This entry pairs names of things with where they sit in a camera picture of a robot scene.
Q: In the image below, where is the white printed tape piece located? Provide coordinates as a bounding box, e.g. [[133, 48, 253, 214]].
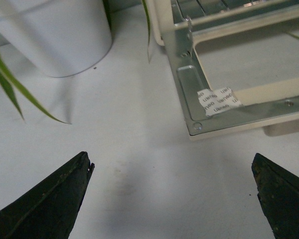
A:
[[197, 87, 243, 117]]

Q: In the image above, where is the green striped leafy plant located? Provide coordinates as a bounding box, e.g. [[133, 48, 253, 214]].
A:
[[0, 0, 152, 125]]

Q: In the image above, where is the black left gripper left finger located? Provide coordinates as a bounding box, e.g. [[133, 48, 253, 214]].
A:
[[0, 151, 95, 239]]

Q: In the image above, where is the fallen green leaf piece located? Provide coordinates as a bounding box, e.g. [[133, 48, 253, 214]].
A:
[[285, 31, 299, 40]]

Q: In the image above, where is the metal oven rack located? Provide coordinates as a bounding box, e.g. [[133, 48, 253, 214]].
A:
[[171, 0, 299, 18]]

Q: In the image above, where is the cream Toshiba toaster oven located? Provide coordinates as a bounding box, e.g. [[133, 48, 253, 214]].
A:
[[147, 0, 299, 45]]

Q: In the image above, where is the white plastic plant pot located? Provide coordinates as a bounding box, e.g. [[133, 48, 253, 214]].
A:
[[0, 0, 112, 78]]

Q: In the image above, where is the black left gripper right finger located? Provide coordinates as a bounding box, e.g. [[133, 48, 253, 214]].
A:
[[251, 153, 299, 239]]

